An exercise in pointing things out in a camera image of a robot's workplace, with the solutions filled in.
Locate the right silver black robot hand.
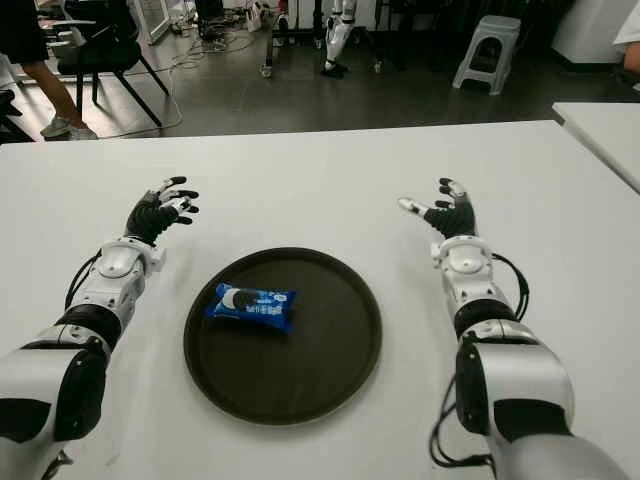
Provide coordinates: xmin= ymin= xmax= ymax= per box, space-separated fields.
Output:
xmin=397 ymin=177 xmax=479 ymax=241

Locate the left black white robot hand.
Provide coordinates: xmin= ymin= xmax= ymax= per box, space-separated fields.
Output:
xmin=125 ymin=175 xmax=200 ymax=247

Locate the blue Oreo packet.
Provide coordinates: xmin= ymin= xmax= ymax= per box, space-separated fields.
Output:
xmin=204 ymin=282 xmax=298 ymax=335

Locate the dark brown round tray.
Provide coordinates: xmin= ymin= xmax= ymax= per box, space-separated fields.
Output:
xmin=183 ymin=246 xmax=384 ymax=426

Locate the black chair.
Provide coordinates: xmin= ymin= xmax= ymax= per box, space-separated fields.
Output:
xmin=55 ymin=0 xmax=170 ymax=127

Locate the white side table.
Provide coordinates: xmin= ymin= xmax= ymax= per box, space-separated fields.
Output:
xmin=552 ymin=101 xmax=640 ymax=196

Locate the white plastic stool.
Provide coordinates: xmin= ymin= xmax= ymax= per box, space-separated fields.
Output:
xmin=452 ymin=14 xmax=521 ymax=96

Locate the white framed glass panel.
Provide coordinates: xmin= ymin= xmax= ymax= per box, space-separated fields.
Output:
xmin=130 ymin=0 xmax=174 ymax=46

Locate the standing person in black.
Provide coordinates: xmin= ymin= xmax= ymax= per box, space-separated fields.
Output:
xmin=0 ymin=0 xmax=99 ymax=141

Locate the white humanoid robot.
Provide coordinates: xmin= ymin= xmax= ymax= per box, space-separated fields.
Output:
xmin=319 ymin=0 xmax=359 ymax=79

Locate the white cabinet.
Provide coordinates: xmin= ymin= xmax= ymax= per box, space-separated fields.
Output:
xmin=549 ymin=0 xmax=629 ymax=65

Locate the person in white shirt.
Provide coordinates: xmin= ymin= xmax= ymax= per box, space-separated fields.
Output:
xmin=612 ymin=7 xmax=640 ymax=76

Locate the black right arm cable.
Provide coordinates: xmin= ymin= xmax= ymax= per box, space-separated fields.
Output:
xmin=428 ymin=252 xmax=531 ymax=466

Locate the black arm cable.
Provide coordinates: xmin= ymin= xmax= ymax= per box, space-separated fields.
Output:
xmin=428 ymin=252 xmax=531 ymax=466
xmin=42 ymin=252 xmax=101 ymax=480

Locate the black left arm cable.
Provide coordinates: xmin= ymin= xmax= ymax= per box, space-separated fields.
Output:
xmin=42 ymin=252 xmax=101 ymax=480

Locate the white floor cable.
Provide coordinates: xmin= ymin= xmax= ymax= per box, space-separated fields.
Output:
xmin=94 ymin=47 xmax=184 ymax=137

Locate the tangle of floor cables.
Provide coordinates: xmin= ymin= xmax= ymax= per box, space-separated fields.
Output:
xmin=169 ymin=19 xmax=256 ymax=69

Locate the black wheeled frame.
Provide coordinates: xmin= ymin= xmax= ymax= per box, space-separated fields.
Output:
xmin=258 ymin=0 xmax=386 ymax=79

